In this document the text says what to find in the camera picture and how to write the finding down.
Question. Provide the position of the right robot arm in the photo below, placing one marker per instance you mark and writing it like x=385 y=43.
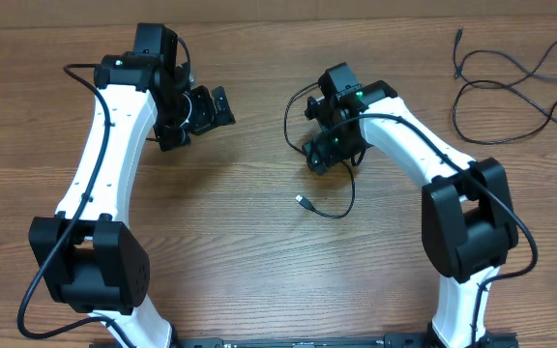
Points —
x=467 y=230

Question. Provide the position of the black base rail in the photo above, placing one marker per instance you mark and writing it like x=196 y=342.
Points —
x=302 y=342

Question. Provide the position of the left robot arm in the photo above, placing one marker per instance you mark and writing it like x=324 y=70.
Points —
x=88 y=257

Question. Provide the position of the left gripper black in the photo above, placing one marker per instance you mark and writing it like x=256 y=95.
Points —
x=207 y=115

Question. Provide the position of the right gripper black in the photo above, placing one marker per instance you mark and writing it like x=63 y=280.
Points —
x=325 y=156

